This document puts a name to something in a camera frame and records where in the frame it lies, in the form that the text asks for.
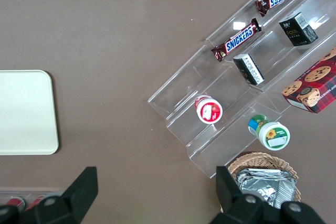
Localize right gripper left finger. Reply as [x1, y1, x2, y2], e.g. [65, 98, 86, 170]
[0, 166, 99, 224]

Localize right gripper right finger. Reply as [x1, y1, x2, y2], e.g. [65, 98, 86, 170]
[209, 165, 328, 224]

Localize light wicker basket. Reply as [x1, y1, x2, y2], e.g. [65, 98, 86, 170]
[227, 152, 302, 213]

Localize cream plastic tray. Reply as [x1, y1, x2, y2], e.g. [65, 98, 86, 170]
[0, 70, 59, 156]

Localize red cola bottle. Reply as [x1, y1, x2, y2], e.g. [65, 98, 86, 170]
[26, 194, 48, 210]
[4, 197, 26, 209]

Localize silver foil wrapped package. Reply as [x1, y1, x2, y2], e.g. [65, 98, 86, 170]
[235, 167, 295, 210]

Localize clear acrylic bottle rack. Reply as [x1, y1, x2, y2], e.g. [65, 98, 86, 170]
[0, 187, 65, 210]

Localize green lid white jar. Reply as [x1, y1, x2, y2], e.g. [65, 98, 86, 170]
[248, 114, 291, 151]

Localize red lid white jar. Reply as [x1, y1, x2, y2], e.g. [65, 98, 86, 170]
[194, 94, 224, 124]

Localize clear acrylic stepped stand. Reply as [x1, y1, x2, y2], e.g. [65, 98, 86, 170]
[147, 0, 336, 179]

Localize small black box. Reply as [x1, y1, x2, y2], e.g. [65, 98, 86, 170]
[278, 12, 319, 47]
[233, 53, 265, 86]

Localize red plaid cookie box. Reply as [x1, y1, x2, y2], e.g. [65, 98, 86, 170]
[281, 46, 336, 114]

